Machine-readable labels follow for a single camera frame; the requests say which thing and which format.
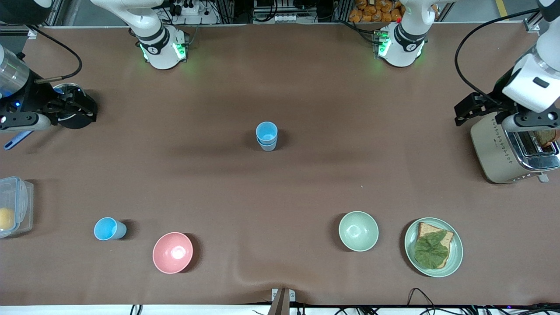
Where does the beige and chrome toaster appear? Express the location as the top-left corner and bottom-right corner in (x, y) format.
(471, 112), (560, 184)

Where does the brown toast slice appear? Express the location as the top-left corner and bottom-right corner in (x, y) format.
(535, 130), (557, 147)

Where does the clear plastic lidded container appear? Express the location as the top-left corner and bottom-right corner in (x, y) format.
(0, 176), (35, 239)

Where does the brown bread slice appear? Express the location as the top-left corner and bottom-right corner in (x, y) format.
(415, 222), (454, 269)

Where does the bag of orange bread rolls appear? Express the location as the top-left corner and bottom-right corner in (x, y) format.
(350, 0), (405, 23)

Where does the pale green plate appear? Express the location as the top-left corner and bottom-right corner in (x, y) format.
(404, 217), (463, 278)

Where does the green lettuce leaf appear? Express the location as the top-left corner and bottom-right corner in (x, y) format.
(414, 231), (449, 268)

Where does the pale green bowl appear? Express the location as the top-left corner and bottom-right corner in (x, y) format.
(339, 211), (379, 252)

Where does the pink bowl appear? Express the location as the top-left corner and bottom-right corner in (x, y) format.
(152, 232), (193, 274)

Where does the brown table cover sheet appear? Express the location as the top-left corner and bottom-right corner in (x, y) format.
(0, 24), (560, 307)

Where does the dark saucepan with blue handle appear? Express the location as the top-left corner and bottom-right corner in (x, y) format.
(4, 83), (98, 151)

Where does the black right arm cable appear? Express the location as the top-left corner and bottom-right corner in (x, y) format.
(26, 25), (84, 84)

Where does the black looped cable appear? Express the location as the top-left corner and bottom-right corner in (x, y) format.
(407, 287), (439, 309)

